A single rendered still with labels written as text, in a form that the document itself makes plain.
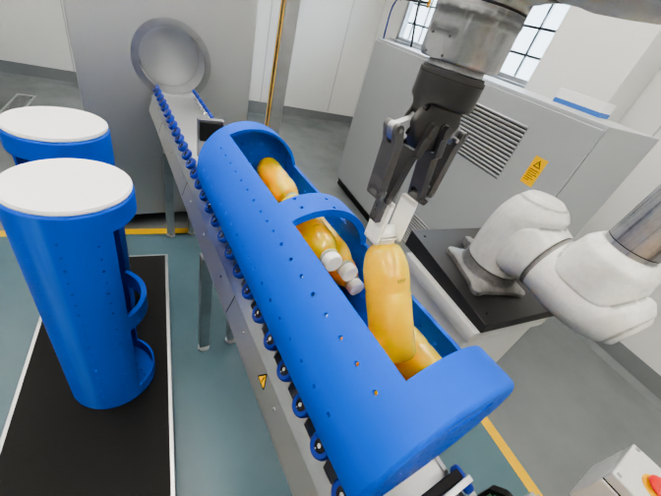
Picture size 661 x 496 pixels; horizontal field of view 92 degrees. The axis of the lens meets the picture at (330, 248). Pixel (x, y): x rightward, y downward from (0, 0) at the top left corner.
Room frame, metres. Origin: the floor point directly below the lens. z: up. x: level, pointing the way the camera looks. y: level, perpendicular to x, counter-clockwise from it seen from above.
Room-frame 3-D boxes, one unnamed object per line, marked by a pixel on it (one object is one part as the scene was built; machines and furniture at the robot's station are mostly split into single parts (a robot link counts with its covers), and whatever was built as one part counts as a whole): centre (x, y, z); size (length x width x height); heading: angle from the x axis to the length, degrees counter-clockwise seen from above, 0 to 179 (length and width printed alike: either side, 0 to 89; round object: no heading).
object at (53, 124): (0.91, 0.97, 1.03); 0.28 x 0.28 x 0.01
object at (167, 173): (1.71, 1.11, 0.31); 0.06 x 0.06 x 0.63; 40
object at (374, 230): (0.41, -0.05, 1.32); 0.03 x 0.01 x 0.07; 41
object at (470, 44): (0.43, -0.07, 1.55); 0.09 x 0.09 x 0.06
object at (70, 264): (0.63, 0.68, 0.59); 0.28 x 0.28 x 0.88
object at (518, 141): (2.67, -0.60, 0.72); 2.15 x 0.54 x 1.45; 33
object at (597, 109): (1.99, -1.01, 1.48); 0.24 x 0.12 x 0.08; 41
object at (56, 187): (0.63, 0.68, 1.03); 0.28 x 0.28 x 0.01
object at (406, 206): (0.44, -0.09, 1.32); 0.03 x 0.01 x 0.07; 41
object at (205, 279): (0.96, 0.47, 0.31); 0.06 x 0.06 x 0.63; 40
